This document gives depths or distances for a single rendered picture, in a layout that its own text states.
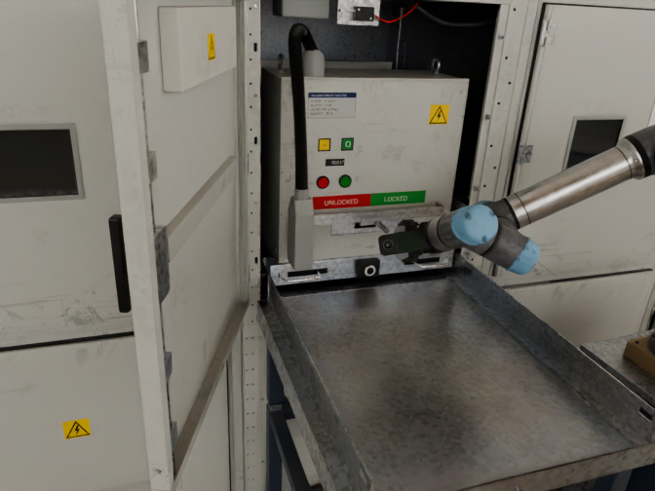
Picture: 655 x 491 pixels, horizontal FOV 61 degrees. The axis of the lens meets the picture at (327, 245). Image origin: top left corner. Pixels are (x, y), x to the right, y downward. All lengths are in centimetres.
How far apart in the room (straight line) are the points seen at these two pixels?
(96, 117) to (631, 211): 150
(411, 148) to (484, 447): 76
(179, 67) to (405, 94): 74
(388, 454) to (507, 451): 21
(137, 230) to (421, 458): 62
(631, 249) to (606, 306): 20
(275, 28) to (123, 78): 144
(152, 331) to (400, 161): 89
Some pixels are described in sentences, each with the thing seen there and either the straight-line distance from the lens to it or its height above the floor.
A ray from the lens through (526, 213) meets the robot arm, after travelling 125.
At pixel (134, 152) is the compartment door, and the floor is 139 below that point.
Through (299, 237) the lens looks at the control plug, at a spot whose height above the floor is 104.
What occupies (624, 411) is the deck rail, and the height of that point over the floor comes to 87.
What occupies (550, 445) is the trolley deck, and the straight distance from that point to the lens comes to 113.
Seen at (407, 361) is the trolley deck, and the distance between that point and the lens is 125.
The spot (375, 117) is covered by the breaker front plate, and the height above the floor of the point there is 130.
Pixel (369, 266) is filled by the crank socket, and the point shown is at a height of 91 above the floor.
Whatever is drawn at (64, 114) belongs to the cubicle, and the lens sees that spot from 124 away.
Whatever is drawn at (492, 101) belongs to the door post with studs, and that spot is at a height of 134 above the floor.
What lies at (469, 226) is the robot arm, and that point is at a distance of 105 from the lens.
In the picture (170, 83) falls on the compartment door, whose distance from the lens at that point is 83.
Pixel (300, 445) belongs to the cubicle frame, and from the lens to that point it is 177.
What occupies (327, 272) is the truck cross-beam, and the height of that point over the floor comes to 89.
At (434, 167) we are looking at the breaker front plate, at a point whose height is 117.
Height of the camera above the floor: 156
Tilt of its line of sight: 24 degrees down
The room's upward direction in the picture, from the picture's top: 3 degrees clockwise
